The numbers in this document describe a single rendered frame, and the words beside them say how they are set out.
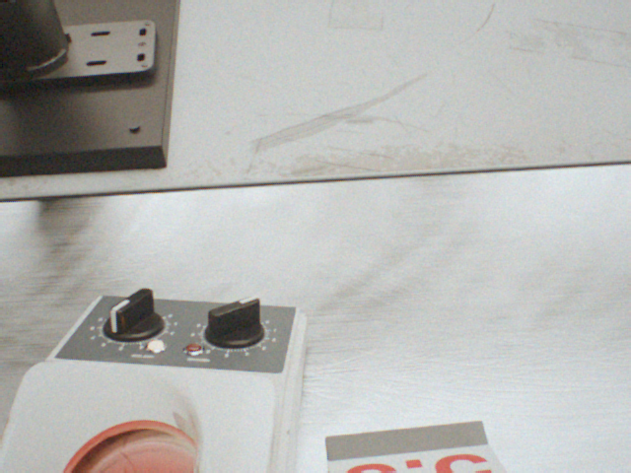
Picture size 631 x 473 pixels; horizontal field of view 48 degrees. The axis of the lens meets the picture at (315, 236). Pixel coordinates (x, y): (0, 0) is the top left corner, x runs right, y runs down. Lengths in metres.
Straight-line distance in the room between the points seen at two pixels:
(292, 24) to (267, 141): 0.15
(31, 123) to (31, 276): 0.13
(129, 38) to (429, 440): 0.40
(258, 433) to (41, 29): 0.38
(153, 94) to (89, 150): 0.07
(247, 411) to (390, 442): 0.11
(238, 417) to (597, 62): 0.46
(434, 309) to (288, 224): 0.12
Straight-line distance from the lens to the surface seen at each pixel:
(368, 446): 0.41
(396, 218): 0.50
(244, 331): 0.39
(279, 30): 0.67
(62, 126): 0.57
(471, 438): 0.42
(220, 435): 0.32
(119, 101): 0.58
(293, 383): 0.36
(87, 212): 0.53
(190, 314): 0.41
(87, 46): 0.63
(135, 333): 0.39
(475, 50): 0.65
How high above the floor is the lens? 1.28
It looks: 51 degrees down
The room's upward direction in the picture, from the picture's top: 1 degrees counter-clockwise
